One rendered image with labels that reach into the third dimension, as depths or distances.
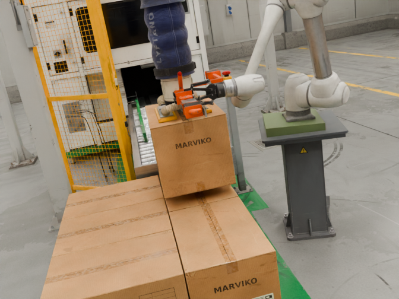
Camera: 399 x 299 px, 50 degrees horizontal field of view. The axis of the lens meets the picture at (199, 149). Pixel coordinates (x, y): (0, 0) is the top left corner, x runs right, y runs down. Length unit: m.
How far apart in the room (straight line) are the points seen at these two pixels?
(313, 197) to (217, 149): 0.89
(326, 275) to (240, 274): 0.88
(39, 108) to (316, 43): 2.16
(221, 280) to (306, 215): 1.20
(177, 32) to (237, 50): 9.87
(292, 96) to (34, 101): 1.98
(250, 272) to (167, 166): 0.72
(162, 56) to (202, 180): 0.69
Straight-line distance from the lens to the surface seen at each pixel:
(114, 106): 3.60
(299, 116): 2.75
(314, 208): 2.95
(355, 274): 2.69
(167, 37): 2.29
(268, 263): 1.93
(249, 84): 2.18
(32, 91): 3.59
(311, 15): 2.42
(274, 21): 2.39
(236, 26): 12.28
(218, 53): 11.99
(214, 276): 1.89
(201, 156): 2.28
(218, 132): 2.26
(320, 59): 2.54
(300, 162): 2.80
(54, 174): 3.74
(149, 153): 3.42
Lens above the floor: 1.57
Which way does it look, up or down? 18 degrees down
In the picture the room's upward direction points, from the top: 10 degrees counter-clockwise
